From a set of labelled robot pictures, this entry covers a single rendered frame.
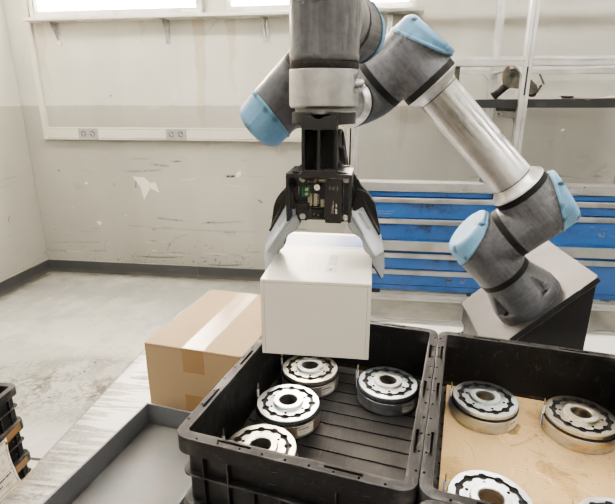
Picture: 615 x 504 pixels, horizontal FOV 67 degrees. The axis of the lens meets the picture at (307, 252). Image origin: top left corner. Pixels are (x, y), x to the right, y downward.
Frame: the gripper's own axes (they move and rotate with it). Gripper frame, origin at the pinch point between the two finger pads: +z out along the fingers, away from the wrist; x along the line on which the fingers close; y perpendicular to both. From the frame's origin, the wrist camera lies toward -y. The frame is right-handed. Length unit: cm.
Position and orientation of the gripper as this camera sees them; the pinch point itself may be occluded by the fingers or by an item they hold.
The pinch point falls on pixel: (324, 273)
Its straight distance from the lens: 60.3
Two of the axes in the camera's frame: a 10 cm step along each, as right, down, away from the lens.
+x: 9.9, 0.4, -1.3
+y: -1.3, 3.0, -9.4
